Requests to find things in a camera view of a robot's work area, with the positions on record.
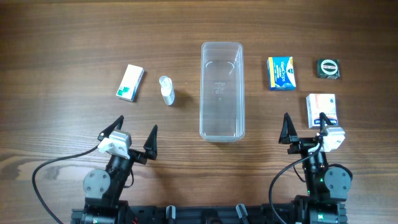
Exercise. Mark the white green medicine box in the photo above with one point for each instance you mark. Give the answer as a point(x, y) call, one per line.
point(130, 83)

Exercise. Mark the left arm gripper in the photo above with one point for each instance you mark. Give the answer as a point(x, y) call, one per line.
point(134, 152)

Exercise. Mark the dark green round-logo box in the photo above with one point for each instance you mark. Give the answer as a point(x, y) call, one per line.
point(328, 69)

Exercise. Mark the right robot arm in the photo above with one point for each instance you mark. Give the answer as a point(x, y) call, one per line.
point(327, 184)

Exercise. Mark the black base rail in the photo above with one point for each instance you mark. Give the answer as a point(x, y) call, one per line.
point(265, 213)

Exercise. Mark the white Hansaplast box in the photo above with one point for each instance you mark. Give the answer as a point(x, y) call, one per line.
point(321, 103)

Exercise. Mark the blue VapoDrops box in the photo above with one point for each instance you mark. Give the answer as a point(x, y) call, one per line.
point(281, 73)

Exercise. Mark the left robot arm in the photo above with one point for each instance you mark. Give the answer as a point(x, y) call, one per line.
point(103, 187)

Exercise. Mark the clear plastic container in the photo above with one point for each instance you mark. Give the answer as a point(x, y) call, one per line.
point(222, 94)

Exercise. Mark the white spray bottle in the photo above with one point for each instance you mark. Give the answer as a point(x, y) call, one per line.
point(167, 90)

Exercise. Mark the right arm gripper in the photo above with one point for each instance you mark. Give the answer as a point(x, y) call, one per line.
point(300, 144)

